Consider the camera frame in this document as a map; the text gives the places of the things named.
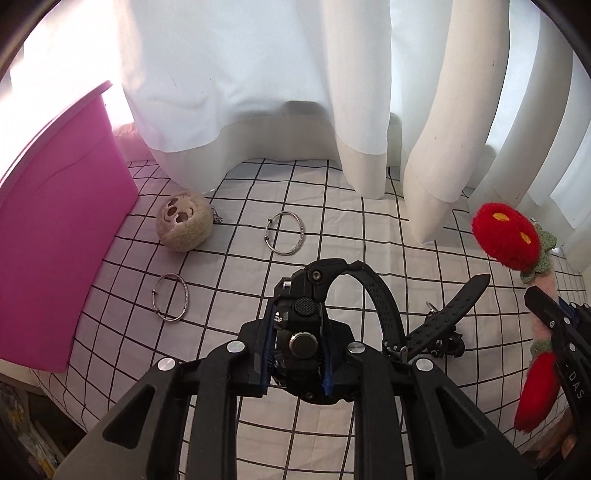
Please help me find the white curtain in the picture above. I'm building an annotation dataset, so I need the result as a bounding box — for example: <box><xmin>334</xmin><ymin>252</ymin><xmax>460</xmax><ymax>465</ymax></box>
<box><xmin>0</xmin><ymin>0</ymin><xmax>591</xmax><ymax>245</ymax></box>

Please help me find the pink plastic storage box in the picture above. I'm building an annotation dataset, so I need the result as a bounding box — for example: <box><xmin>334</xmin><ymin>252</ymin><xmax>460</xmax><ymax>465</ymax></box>
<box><xmin>0</xmin><ymin>80</ymin><xmax>138</xmax><ymax>372</ymax></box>

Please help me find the beige round plush keychain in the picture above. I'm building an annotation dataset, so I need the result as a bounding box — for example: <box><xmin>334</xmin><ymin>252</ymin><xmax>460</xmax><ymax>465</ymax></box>
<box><xmin>156</xmin><ymin>194</ymin><xmax>222</xmax><ymax>252</ymax></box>

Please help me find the thin silver bangle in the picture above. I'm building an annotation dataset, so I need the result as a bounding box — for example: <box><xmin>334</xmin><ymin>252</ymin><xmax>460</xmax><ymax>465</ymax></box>
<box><xmin>267</xmin><ymin>211</ymin><xmax>307</xmax><ymax>256</ymax></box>
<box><xmin>152</xmin><ymin>273</ymin><xmax>190</xmax><ymax>323</ymax></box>

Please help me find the black sport wristwatch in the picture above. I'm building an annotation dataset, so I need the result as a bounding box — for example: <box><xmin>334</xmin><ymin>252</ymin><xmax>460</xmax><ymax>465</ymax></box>
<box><xmin>270</xmin><ymin>259</ymin><xmax>491</xmax><ymax>406</ymax></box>

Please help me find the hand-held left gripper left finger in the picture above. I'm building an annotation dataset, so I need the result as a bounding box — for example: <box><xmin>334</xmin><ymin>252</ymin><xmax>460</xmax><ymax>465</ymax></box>
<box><xmin>60</xmin><ymin>302</ymin><xmax>278</xmax><ymax>480</ymax></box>

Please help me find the white black checkered tablecloth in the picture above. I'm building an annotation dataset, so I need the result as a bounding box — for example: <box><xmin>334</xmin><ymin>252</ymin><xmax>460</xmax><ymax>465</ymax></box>
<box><xmin>34</xmin><ymin>157</ymin><xmax>583</xmax><ymax>480</ymax></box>

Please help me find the red crocheted flower toy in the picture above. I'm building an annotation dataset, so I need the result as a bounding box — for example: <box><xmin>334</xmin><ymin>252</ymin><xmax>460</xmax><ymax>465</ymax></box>
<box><xmin>471</xmin><ymin>202</ymin><xmax>571</xmax><ymax>435</ymax></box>

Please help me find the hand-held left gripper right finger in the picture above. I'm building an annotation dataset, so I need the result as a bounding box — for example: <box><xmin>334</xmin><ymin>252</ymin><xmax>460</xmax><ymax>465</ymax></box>
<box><xmin>322</xmin><ymin>318</ymin><xmax>536</xmax><ymax>480</ymax></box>

